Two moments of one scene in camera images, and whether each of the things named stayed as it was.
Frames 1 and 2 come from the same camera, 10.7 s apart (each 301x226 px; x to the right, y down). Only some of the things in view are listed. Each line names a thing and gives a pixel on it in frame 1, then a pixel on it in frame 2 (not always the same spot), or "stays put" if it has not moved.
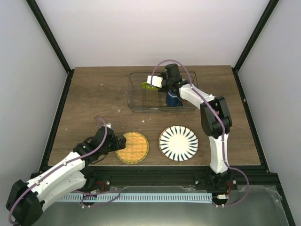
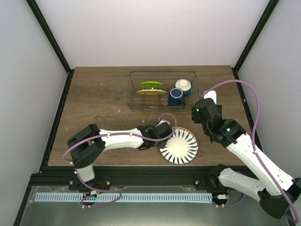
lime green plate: x=145 y=85 stays put
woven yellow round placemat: x=137 y=148 → x=152 y=92
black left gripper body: x=116 y=145 → x=161 y=144
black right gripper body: x=169 y=83 → x=194 y=115
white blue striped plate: x=178 y=143 stays put
